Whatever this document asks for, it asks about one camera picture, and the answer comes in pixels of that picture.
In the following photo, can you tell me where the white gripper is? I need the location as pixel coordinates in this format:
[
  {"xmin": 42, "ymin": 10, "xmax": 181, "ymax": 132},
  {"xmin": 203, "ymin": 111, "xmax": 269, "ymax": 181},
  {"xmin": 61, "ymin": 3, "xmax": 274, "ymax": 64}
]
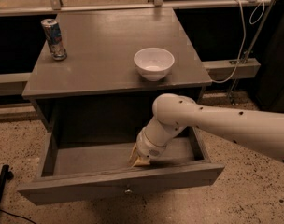
[{"xmin": 128, "ymin": 127, "xmax": 172, "ymax": 167}]

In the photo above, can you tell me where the grey top drawer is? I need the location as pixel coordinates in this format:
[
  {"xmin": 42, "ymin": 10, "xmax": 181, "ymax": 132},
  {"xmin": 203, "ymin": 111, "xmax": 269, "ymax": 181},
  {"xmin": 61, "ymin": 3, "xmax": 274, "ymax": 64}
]
[{"xmin": 18, "ymin": 129, "xmax": 224, "ymax": 205}]

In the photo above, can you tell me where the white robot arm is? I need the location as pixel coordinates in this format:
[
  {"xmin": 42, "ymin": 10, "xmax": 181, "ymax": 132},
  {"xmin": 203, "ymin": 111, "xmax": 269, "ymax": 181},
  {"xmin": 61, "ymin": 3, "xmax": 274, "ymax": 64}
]
[{"xmin": 129, "ymin": 93, "xmax": 284, "ymax": 166}]

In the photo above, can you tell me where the grey wooden drawer cabinet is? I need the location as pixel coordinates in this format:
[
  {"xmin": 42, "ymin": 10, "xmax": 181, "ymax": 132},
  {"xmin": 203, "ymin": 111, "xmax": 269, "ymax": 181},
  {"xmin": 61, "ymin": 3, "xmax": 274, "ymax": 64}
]
[{"xmin": 22, "ymin": 8, "xmax": 211, "ymax": 147}]

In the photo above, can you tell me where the white bowl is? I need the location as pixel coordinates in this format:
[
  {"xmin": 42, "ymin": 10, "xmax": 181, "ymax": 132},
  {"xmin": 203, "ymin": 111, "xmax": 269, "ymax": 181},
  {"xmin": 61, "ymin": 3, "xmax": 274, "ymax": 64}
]
[{"xmin": 134, "ymin": 48, "xmax": 175, "ymax": 81}]

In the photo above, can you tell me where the black stand leg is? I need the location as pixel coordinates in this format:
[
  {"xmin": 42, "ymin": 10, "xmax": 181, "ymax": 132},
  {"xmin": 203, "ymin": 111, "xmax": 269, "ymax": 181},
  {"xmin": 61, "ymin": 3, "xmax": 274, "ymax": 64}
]
[{"xmin": 0, "ymin": 164, "xmax": 13, "ymax": 203}]

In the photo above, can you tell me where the silver blue drink can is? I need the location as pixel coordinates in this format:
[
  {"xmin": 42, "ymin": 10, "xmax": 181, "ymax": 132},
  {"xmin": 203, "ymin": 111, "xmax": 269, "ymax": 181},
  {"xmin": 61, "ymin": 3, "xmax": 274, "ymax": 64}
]
[{"xmin": 41, "ymin": 19, "xmax": 67, "ymax": 61}]

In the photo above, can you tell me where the slanted metal pole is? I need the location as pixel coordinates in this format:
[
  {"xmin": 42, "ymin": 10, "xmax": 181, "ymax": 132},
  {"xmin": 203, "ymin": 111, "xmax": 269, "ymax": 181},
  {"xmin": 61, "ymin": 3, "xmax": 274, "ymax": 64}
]
[{"xmin": 224, "ymin": 0, "xmax": 276, "ymax": 105}]

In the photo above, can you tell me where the thin black cable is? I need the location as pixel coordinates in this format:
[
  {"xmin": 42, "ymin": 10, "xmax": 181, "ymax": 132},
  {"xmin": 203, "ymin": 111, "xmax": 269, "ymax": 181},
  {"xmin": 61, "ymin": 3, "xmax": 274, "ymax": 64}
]
[{"xmin": 0, "ymin": 208, "xmax": 37, "ymax": 224}]

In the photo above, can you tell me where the metal railing frame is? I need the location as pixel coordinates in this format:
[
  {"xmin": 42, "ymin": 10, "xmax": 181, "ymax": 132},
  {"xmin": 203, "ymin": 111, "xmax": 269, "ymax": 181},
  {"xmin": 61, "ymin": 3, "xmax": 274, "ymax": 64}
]
[{"xmin": 0, "ymin": 0, "xmax": 283, "ymax": 98}]

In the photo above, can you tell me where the white cable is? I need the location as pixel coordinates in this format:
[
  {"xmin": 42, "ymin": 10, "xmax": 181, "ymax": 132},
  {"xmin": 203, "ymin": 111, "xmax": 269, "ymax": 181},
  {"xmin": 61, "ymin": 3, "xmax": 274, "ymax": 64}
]
[{"xmin": 206, "ymin": 0, "xmax": 266, "ymax": 85}]

